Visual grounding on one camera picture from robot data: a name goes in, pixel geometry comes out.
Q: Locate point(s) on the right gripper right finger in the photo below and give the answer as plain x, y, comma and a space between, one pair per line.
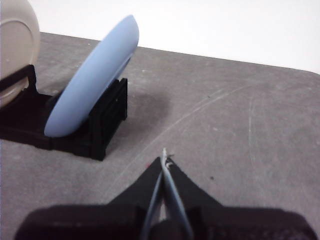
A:
237, 225

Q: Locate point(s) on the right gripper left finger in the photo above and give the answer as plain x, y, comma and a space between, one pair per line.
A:
100, 222

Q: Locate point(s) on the black plate rack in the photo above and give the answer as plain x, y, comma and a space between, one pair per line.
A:
105, 125

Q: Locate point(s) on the blue plate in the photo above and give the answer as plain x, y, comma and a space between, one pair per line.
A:
87, 87

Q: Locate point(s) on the cream white plate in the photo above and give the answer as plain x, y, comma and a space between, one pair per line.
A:
17, 50

